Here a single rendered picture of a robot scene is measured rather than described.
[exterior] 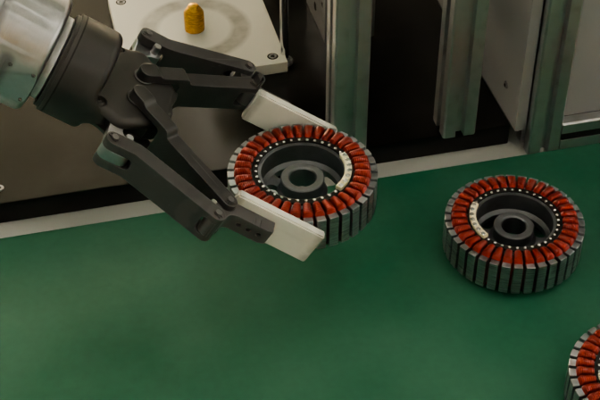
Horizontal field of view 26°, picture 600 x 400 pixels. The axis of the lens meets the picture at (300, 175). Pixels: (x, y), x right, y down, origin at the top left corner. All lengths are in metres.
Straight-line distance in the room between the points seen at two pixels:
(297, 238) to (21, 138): 0.34
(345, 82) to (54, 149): 0.26
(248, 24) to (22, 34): 0.42
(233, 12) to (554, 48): 0.34
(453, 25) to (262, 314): 0.28
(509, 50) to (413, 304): 0.26
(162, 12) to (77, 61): 0.40
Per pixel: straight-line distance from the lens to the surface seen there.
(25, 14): 0.90
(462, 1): 1.07
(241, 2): 1.30
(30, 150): 1.16
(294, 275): 1.05
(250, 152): 0.98
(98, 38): 0.91
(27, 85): 0.91
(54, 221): 1.12
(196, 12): 1.25
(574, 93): 1.17
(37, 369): 1.00
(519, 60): 1.14
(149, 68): 0.94
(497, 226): 1.06
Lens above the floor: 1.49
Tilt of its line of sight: 41 degrees down
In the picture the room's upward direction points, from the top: straight up
